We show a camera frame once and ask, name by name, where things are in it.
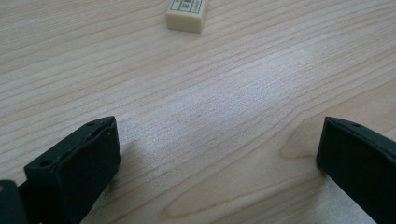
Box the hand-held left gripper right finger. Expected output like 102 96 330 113
316 116 396 224

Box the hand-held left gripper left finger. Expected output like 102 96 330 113
17 115 122 224

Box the cream white eraser block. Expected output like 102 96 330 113
165 0 209 35

